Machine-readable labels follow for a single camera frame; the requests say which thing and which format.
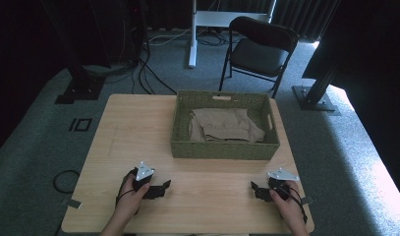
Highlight dark curtain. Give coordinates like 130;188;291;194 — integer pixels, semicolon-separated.
271;0;341;42

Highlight black folding chair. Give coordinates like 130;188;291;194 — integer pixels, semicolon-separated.
217;16;300;99

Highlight white desk frame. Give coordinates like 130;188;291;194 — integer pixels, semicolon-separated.
188;0;277;69

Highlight white floor cable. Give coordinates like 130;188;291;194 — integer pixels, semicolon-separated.
147;27;193;47

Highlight black cable loop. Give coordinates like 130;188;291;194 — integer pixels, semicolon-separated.
52;169;81;195

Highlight black metal stand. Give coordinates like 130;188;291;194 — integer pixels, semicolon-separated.
39;0;107;105
292;0;342;117

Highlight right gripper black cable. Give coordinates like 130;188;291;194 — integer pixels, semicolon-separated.
275;186;310;226

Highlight black floor cables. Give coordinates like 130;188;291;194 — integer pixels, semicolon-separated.
105;29;178;96

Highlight person's left hand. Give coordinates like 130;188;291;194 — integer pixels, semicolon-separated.
116;173;152;224

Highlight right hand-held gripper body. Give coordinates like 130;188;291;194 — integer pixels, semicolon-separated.
263;167;301;202

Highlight person's right hand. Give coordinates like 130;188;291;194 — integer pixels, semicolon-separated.
268;179;308;228

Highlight green woven basket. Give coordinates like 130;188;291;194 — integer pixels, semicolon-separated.
169;89;281;161

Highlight khaki pants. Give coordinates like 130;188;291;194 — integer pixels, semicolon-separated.
187;107;266;144

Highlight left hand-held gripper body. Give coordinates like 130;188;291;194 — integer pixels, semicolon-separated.
123;160;166;201

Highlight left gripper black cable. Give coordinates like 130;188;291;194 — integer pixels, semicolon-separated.
114;168;140;216

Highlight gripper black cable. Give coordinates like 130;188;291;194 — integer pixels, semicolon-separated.
114;168;140;216
275;186;310;226

